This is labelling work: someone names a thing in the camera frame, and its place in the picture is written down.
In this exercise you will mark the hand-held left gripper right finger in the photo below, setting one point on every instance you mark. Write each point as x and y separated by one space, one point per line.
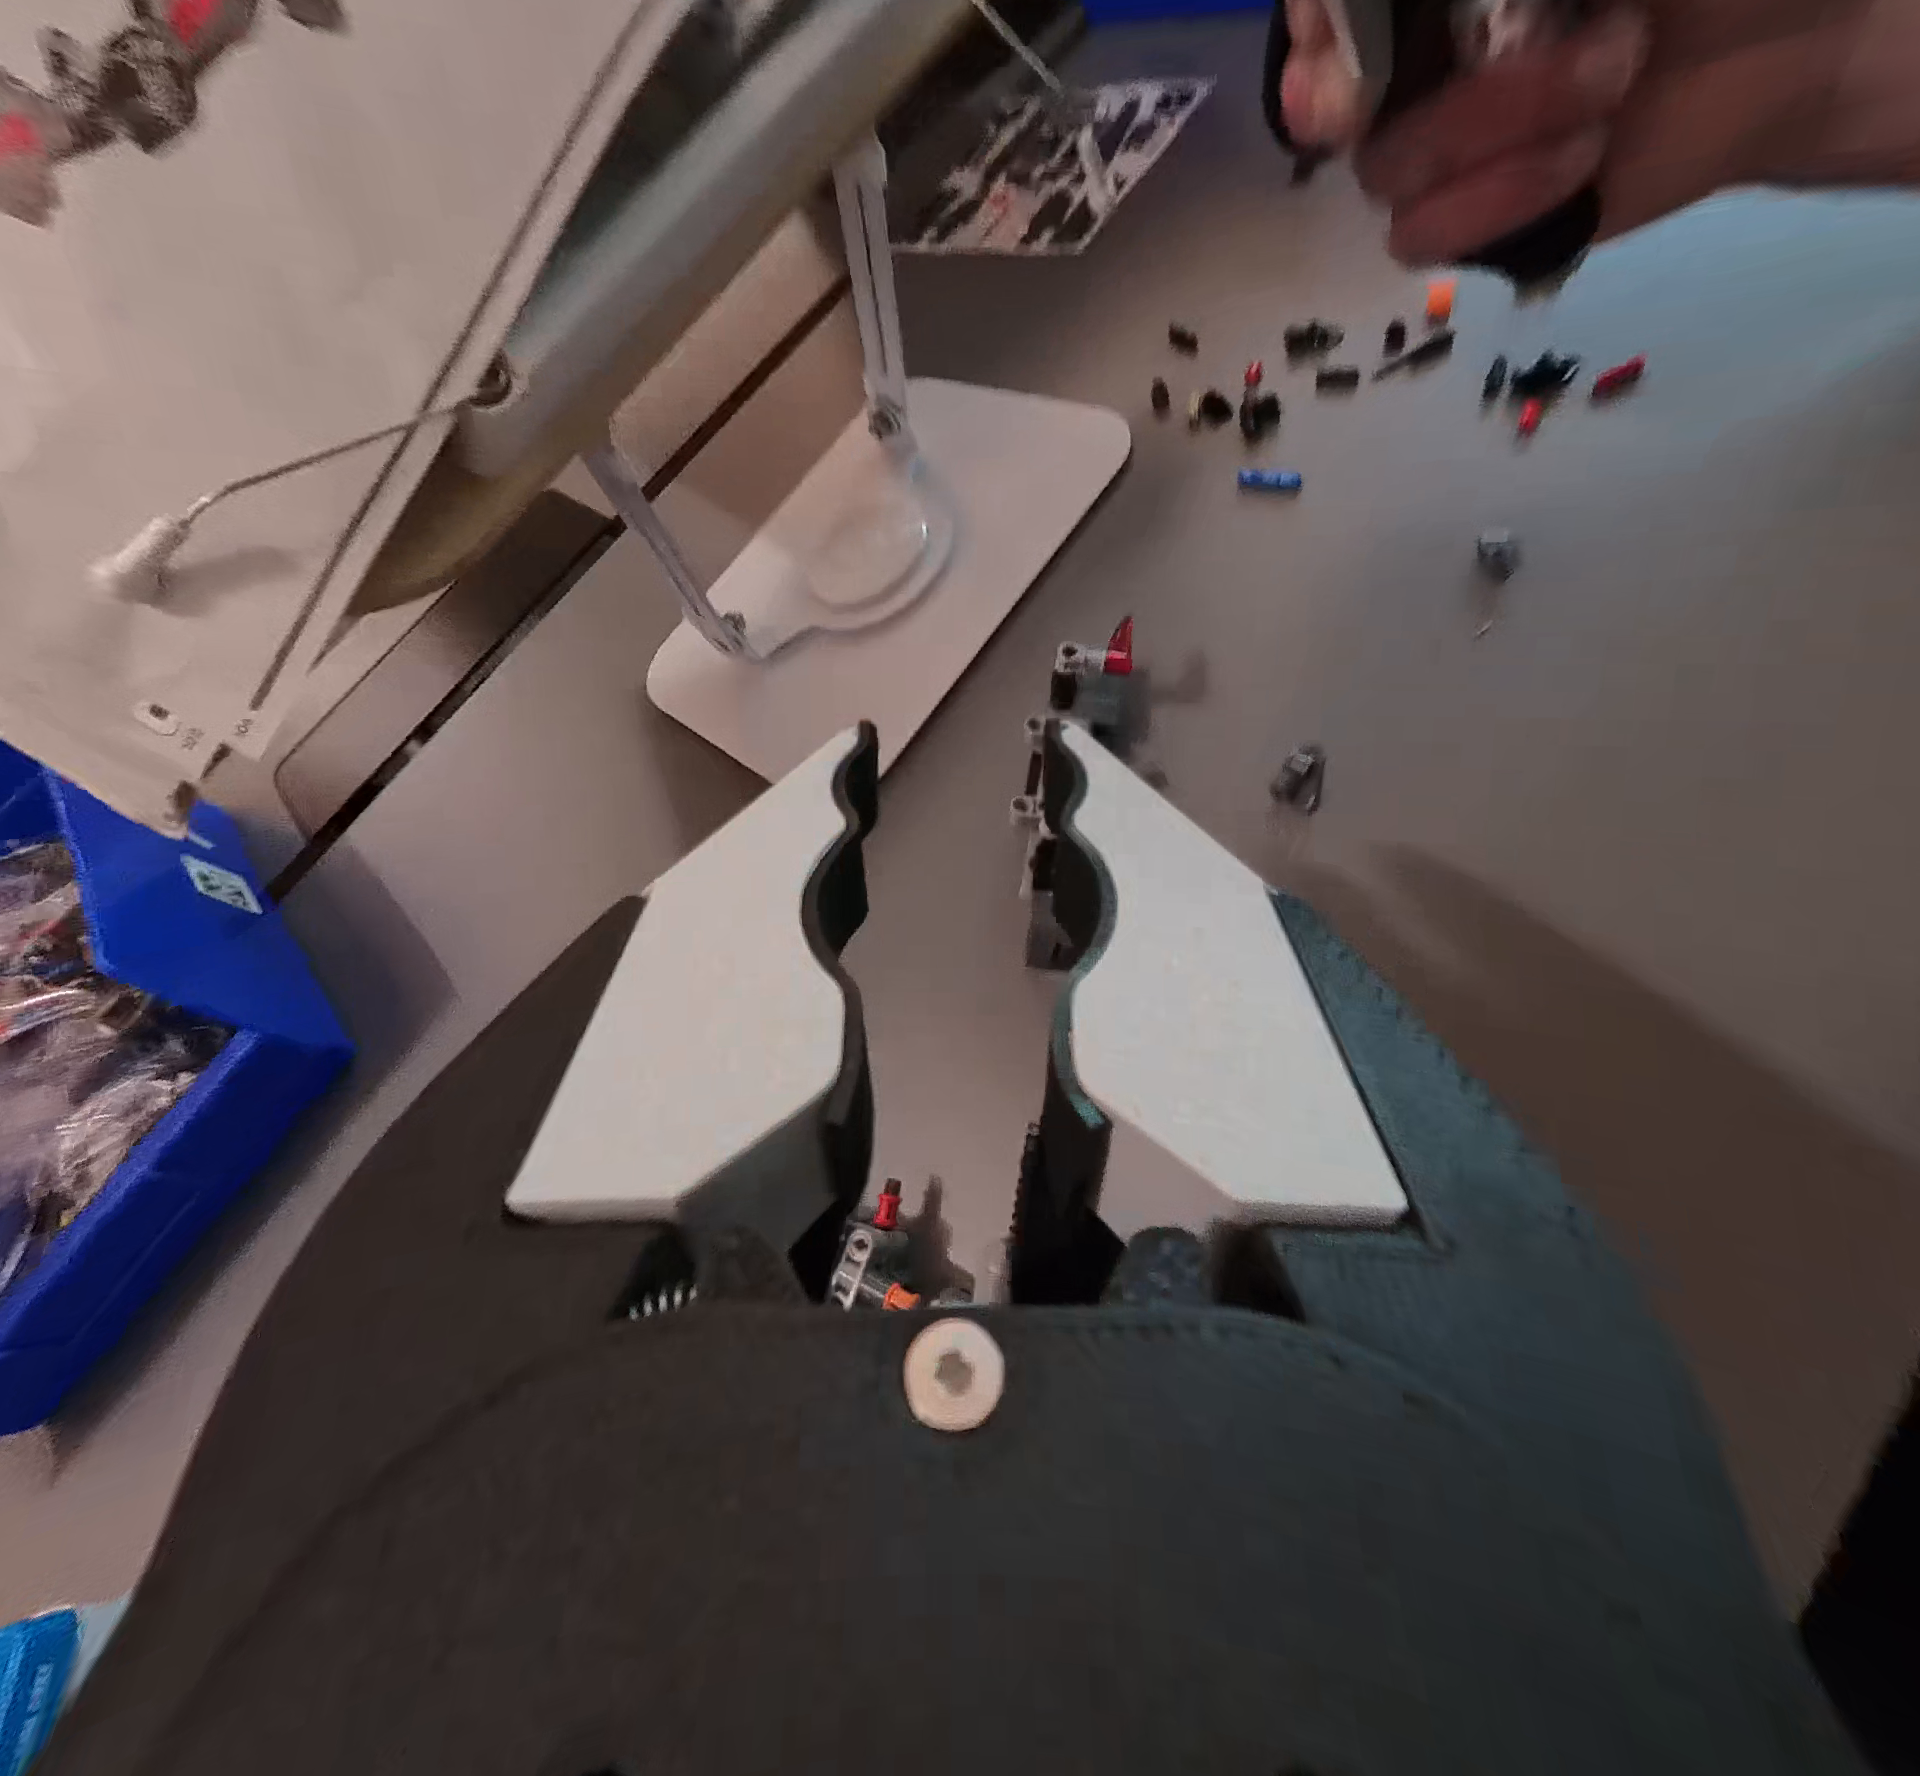
1215 1040

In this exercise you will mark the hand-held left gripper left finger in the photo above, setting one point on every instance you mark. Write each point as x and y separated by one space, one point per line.
705 1026

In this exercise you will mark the dark grey lego piece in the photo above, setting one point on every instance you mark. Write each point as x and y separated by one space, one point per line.
1299 774

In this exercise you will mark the grey and red lego assembly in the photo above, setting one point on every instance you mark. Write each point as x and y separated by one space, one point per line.
1111 697

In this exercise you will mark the person's right forearm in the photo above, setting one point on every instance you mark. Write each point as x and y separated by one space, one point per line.
1800 37

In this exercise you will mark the lego car model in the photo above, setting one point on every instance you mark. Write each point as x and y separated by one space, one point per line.
884 1267

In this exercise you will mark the scattered small lego pieces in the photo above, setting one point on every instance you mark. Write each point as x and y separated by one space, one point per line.
1256 418

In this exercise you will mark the blue lego pin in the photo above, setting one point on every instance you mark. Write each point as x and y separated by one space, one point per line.
1268 479

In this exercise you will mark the lego instruction booklet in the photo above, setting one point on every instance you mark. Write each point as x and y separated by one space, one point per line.
374 157

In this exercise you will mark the person's right hand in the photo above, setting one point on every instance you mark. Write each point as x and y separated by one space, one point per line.
1471 157

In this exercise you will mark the black sticker sheet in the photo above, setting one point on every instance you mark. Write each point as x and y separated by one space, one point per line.
1051 170

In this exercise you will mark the white book stand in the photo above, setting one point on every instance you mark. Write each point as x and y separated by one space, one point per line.
1020 487

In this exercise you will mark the clear plastic bags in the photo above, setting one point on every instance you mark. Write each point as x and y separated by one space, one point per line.
90 1057

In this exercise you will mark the light blue packet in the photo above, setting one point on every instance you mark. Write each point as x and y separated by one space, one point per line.
31 1686

